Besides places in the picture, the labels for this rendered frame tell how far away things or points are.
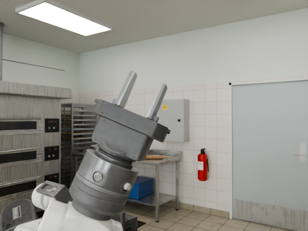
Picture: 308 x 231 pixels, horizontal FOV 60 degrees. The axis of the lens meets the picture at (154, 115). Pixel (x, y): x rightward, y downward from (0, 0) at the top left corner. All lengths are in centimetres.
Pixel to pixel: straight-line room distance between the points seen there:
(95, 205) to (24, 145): 393
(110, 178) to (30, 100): 399
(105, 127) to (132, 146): 5
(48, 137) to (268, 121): 332
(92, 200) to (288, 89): 388
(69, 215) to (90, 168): 7
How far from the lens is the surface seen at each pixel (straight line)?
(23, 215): 93
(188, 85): 456
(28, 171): 439
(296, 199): 426
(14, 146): 423
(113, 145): 40
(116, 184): 39
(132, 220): 83
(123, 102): 43
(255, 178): 429
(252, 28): 438
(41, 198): 76
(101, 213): 41
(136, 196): 448
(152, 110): 40
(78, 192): 40
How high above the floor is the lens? 152
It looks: 1 degrees up
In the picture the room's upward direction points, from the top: straight up
